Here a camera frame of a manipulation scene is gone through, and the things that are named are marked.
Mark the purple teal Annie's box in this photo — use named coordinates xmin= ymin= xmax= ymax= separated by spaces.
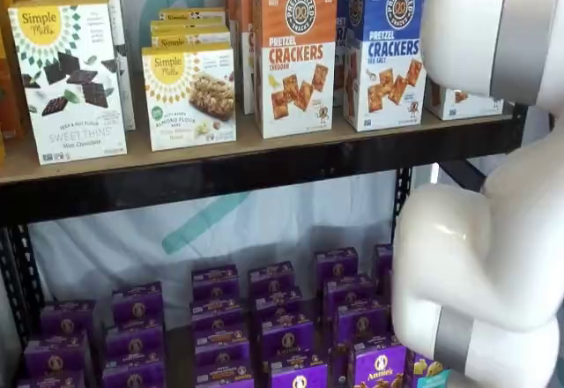
xmin=412 ymin=352 xmax=447 ymax=388

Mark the Simple Mills almond bars box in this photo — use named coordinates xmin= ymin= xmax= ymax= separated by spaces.
xmin=149 ymin=19 xmax=231 ymax=35
xmin=141 ymin=43 xmax=238 ymax=152
xmin=158 ymin=7 xmax=227 ymax=23
xmin=150 ymin=31 xmax=234 ymax=49

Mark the blue pretzel crackers box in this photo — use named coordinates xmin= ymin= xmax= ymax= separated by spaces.
xmin=332 ymin=0 xmax=367 ymax=109
xmin=343 ymin=0 xmax=428 ymax=132

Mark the wooden shelf with black frame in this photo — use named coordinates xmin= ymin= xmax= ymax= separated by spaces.
xmin=0 ymin=104 xmax=530 ymax=362

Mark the Simple Mills Sweet Thins box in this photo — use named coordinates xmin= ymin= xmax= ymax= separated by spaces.
xmin=7 ymin=0 xmax=129 ymax=167
xmin=30 ymin=0 xmax=137 ymax=132

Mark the yellow white pretzel crackers box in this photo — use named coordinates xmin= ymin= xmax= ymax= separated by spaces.
xmin=424 ymin=77 xmax=506 ymax=121

